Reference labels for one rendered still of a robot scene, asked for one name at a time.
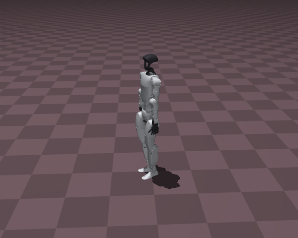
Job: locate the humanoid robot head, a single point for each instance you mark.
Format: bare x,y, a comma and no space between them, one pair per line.
149,58

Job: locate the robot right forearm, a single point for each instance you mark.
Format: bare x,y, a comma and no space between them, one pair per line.
141,104

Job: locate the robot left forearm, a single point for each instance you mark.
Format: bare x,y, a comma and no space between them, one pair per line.
155,111

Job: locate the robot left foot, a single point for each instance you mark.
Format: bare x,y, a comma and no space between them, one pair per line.
149,175

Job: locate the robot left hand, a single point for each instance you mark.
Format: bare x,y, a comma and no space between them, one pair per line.
154,128

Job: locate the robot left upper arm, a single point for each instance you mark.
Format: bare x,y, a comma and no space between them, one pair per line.
156,83

